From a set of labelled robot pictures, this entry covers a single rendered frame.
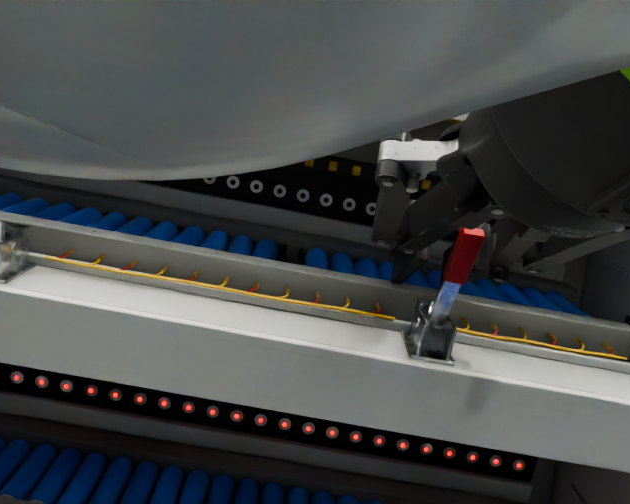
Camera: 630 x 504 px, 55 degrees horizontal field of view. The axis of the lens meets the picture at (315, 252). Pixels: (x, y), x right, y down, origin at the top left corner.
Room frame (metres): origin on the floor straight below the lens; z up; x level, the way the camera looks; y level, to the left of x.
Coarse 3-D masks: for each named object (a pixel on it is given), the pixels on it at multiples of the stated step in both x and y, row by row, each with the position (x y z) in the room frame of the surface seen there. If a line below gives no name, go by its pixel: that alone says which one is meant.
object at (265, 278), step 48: (48, 240) 0.39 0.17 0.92; (96, 240) 0.40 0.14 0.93; (144, 240) 0.40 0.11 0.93; (240, 288) 0.41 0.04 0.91; (288, 288) 0.40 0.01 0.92; (336, 288) 0.41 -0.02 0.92; (384, 288) 0.41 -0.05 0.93; (528, 336) 0.42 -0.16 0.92; (576, 336) 0.42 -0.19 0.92; (624, 336) 0.42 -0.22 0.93
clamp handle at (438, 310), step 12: (456, 240) 0.33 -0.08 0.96; (468, 240) 0.32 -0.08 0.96; (480, 240) 0.32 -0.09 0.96; (456, 252) 0.33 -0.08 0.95; (468, 252) 0.33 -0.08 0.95; (456, 264) 0.33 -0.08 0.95; (468, 264) 0.33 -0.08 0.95; (444, 276) 0.34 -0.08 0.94; (456, 276) 0.34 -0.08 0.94; (444, 288) 0.35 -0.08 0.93; (456, 288) 0.35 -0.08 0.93; (444, 300) 0.35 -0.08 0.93; (432, 312) 0.36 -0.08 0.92; (444, 312) 0.36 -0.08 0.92; (432, 324) 0.37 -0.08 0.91
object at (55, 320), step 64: (128, 192) 0.51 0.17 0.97; (192, 192) 0.52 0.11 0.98; (0, 320) 0.35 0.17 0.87; (64, 320) 0.35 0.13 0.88; (128, 320) 0.35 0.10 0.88; (192, 320) 0.35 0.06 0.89; (256, 320) 0.37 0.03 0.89; (320, 320) 0.39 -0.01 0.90; (128, 384) 0.36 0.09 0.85; (192, 384) 0.36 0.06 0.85; (256, 384) 0.36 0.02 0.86; (320, 384) 0.36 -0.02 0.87; (384, 384) 0.36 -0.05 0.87; (448, 384) 0.36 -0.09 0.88; (512, 384) 0.36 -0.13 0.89; (576, 384) 0.37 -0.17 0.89; (512, 448) 0.37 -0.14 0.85; (576, 448) 0.37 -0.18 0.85
